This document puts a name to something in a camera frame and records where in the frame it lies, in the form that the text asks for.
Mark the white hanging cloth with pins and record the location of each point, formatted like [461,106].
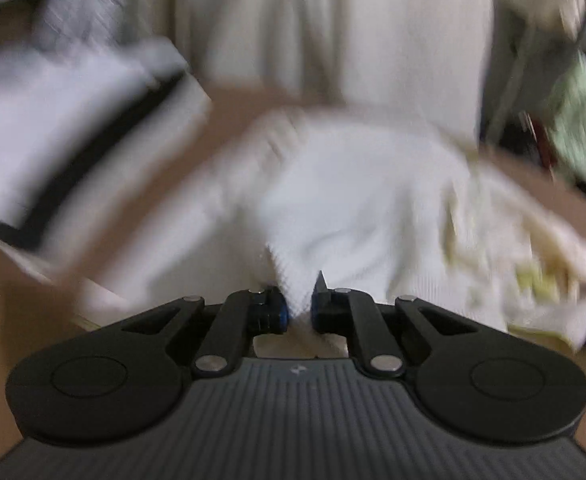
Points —
[333,30]

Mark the black folded garment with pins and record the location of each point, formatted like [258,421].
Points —
[98,160]

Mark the white knit garment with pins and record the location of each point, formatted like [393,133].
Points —
[363,210]

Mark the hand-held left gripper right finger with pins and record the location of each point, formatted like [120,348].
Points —
[317,307]

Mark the light green cloth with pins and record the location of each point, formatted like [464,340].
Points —
[585,120]

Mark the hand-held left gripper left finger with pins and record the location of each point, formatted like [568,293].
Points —
[279,311]

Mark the grey cloth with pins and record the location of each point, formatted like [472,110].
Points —
[538,65]

